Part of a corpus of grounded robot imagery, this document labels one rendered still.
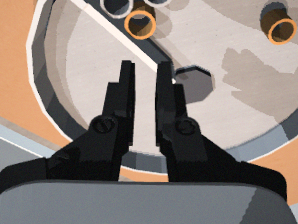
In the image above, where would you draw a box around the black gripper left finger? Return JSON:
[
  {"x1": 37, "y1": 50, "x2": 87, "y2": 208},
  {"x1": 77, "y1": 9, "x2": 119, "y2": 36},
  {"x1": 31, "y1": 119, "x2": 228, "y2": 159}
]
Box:
[{"x1": 0, "y1": 60, "x2": 136, "y2": 194}]

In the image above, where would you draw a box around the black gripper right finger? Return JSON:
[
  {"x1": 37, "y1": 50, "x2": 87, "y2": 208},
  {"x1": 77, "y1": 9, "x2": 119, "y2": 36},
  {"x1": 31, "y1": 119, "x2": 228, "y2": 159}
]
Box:
[{"x1": 155, "y1": 61, "x2": 287, "y2": 202}]

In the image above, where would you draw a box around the orange-bronze bushing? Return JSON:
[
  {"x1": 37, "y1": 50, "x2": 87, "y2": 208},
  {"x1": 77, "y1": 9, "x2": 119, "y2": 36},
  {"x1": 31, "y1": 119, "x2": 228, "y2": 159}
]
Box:
[
  {"x1": 125, "y1": 1, "x2": 156, "y2": 39},
  {"x1": 260, "y1": 9, "x2": 297, "y2": 45}
]

